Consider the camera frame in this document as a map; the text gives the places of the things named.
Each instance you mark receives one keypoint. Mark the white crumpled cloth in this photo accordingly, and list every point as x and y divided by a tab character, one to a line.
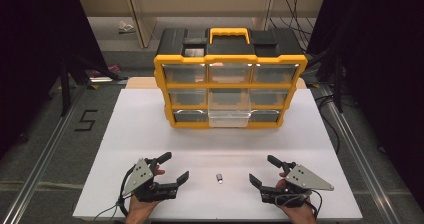
126	27

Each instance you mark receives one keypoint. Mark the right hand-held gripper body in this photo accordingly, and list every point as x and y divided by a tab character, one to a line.
306	180

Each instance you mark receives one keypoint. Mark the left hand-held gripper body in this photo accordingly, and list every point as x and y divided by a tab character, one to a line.
139	177

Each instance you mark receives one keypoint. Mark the black curtain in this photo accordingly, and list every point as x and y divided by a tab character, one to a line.
33	50
383	67

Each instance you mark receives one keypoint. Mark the yellow black organizer cabinet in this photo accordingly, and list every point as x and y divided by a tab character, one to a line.
230	85

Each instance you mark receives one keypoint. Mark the person's right hand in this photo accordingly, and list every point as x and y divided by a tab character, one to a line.
298	214

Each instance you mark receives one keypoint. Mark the person's left hand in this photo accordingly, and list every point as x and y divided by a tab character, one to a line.
139	212

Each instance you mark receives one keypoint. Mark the black metal stand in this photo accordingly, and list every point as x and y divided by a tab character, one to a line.
65	90

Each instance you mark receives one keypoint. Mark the small grey metal part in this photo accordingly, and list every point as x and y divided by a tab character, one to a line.
219	177

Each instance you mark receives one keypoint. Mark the clear plastic pulled-out drawer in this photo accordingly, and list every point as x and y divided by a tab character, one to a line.
229	119

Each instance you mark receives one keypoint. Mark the white flat paper stack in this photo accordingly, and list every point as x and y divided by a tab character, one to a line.
100	79

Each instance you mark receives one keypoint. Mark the pink object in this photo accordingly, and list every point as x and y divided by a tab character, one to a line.
113	68

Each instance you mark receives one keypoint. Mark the beige wooden shelf unit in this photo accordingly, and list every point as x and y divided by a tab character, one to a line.
200	2

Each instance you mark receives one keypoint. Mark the aluminium floor rail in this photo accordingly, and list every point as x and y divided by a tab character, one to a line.
43	157
363	157

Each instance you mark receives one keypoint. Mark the tan wooden board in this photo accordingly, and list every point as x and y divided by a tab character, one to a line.
141	83

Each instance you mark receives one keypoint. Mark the set of clear cabinet drawers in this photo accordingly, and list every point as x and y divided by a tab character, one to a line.
185	73

